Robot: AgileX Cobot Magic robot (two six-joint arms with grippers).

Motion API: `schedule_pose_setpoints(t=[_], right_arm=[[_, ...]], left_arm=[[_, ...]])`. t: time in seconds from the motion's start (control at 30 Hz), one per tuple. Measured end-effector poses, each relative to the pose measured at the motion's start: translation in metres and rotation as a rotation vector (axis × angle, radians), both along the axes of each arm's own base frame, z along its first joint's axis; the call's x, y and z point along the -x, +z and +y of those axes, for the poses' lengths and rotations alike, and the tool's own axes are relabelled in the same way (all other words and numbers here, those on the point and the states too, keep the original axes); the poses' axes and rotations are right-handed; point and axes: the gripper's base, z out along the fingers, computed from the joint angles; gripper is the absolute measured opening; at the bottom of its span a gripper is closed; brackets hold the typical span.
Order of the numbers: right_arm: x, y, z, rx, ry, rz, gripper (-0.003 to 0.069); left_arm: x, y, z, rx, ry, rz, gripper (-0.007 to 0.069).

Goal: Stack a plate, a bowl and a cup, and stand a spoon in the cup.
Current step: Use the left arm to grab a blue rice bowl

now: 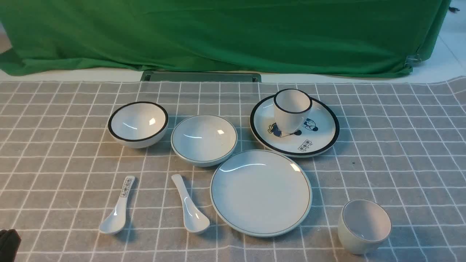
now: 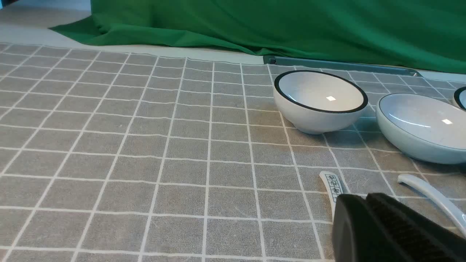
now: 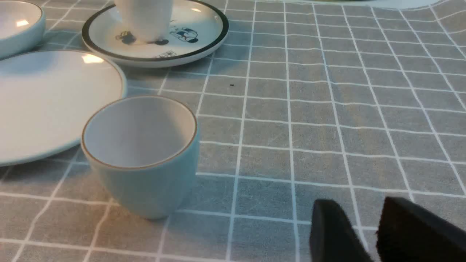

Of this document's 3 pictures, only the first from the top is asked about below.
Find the metal binder clip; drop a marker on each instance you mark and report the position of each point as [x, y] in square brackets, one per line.
[413, 60]

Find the pale green cup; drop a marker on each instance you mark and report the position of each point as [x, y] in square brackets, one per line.
[363, 226]

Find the plain white ceramic spoon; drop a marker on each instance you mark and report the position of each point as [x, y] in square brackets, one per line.
[194, 220]

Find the pale green-rimmed bowl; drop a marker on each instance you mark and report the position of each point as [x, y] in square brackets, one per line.
[204, 140]

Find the white spoon with characters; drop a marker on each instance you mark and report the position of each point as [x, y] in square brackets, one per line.
[116, 220]

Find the black-rimmed cartoon plate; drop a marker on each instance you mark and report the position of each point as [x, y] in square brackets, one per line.
[318, 133]

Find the green backdrop cloth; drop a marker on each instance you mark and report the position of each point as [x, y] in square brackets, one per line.
[351, 38]

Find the black-rimmed white cup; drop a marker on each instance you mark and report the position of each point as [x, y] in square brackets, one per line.
[291, 108]

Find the black-rimmed white bowl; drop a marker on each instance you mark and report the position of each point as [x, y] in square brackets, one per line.
[139, 124]

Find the pale green-rimmed plate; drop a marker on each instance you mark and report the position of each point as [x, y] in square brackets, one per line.
[261, 193]

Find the grey checked tablecloth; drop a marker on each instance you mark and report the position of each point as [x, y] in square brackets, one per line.
[401, 146]

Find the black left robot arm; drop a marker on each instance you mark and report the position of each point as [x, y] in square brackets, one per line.
[9, 245]

